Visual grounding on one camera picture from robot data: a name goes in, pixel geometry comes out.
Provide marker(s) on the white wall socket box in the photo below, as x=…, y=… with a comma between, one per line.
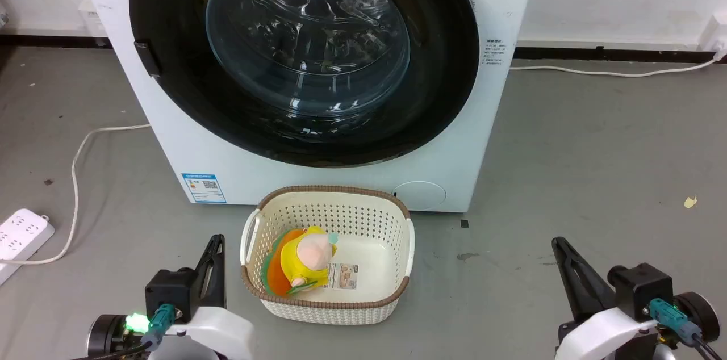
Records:
x=714, y=36

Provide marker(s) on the yellow doll with orange hat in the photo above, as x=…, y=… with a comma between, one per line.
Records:
x=309, y=260

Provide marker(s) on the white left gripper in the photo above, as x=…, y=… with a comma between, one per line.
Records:
x=216, y=334

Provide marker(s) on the round white filter cover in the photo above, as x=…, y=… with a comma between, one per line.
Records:
x=419, y=195

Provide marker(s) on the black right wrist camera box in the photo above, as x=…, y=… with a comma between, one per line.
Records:
x=642, y=289

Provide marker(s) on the white wall pipe box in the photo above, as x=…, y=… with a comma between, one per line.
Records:
x=93, y=22

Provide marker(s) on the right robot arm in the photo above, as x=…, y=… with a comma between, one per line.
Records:
x=698, y=314

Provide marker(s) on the white front-load washing machine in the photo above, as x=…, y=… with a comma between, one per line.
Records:
x=318, y=184

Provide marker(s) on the small printed text sticker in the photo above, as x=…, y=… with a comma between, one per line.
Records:
x=494, y=52

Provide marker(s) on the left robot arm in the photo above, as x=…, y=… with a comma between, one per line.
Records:
x=107, y=336

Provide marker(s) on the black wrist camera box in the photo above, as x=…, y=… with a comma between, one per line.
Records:
x=642, y=289
x=170, y=292

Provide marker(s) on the small yellow paper scrap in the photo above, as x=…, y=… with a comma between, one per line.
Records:
x=690, y=201

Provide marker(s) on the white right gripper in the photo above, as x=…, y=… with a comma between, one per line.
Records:
x=608, y=337

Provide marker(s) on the round black glass washer door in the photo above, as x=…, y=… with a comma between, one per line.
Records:
x=170, y=25

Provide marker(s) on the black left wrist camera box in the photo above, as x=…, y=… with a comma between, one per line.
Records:
x=170, y=292

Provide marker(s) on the printed paper label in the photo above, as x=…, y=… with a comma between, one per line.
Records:
x=343, y=276

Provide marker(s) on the cream perforated laundry basket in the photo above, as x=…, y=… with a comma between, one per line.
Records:
x=363, y=218

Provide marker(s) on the blue energy label sticker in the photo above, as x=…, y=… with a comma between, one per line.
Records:
x=204, y=188

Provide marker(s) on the white power strip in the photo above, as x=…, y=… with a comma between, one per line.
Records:
x=20, y=235

